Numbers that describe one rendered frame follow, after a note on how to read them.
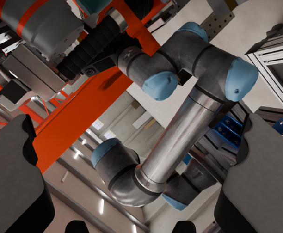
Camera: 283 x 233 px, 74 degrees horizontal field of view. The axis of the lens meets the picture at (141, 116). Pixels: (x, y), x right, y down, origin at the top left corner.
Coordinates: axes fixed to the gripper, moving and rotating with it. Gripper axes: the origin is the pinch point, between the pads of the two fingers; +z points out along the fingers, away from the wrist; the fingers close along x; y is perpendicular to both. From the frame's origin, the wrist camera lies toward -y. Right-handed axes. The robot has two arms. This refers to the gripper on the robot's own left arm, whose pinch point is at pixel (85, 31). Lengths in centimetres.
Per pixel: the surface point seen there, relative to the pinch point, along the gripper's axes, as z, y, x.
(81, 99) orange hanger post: 12.2, -21.6, -33.5
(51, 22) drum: -10.4, -5.8, 14.4
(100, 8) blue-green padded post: 0.3, 8.1, 1.7
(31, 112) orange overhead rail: 442, -244, -380
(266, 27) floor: -20, 79, -62
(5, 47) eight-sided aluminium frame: 14.2, -21.5, 5.5
